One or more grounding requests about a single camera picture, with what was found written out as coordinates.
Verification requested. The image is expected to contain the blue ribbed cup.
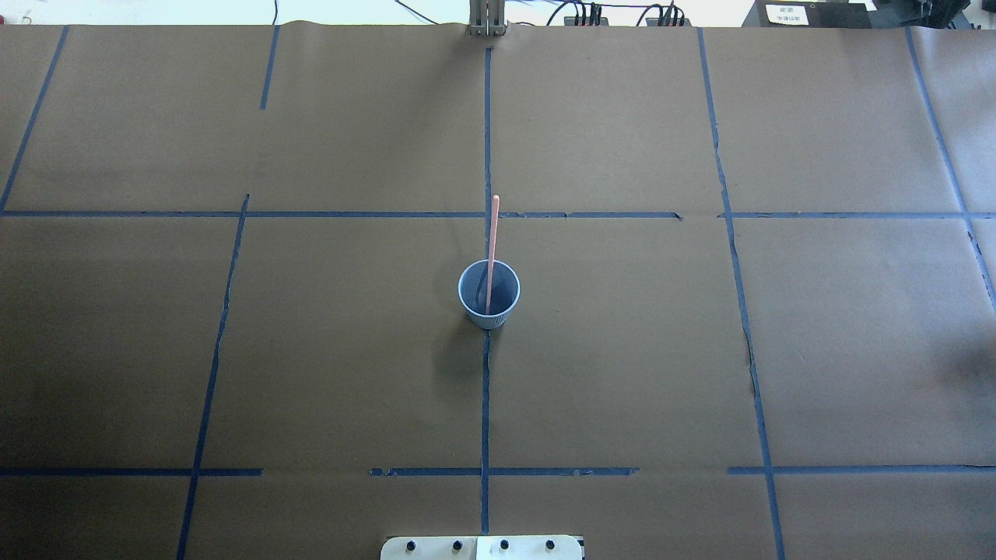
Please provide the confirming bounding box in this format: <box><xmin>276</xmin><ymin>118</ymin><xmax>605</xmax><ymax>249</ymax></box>
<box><xmin>458</xmin><ymin>260</ymin><xmax>521</xmax><ymax>331</ymax></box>

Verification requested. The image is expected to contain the black rectangular box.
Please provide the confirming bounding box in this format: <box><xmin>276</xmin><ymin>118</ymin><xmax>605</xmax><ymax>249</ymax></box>
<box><xmin>741</xmin><ymin>1</ymin><xmax>885</xmax><ymax>29</ymax></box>

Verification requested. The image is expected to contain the aluminium frame post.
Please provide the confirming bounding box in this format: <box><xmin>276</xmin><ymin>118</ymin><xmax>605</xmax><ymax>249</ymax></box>
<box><xmin>467</xmin><ymin>0</ymin><xmax>507</xmax><ymax>37</ymax></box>

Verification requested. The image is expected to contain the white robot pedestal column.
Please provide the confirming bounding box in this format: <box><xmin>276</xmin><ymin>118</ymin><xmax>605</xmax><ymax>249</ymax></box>
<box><xmin>380</xmin><ymin>534</ymin><xmax>586</xmax><ymax>559</ymax></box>

